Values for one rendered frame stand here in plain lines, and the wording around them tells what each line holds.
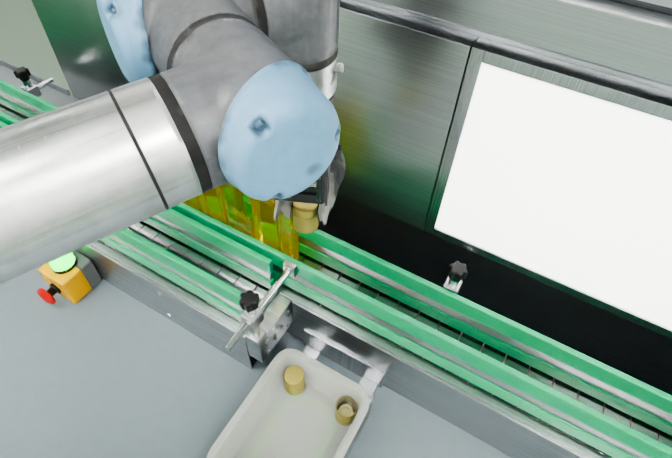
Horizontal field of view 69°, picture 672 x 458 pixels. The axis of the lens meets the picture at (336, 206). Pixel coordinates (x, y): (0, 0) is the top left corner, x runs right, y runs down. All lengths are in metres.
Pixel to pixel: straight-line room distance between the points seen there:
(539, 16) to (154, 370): 0.82
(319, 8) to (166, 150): 0.20
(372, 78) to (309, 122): 0.43
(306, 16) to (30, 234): 0.26
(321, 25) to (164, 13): 0.13
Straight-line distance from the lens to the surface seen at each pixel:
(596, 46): 0.60
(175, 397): 0.96
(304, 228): 0.66
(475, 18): 0.62
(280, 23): 0.41
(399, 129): 0.72
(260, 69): 0.28
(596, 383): 0.86
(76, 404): 1.01
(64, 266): 1.05
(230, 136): 0.27
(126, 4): 0.39
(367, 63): 0.69
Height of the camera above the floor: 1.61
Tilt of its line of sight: 48 degrees down
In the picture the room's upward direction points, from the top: 3 degrees clockwise
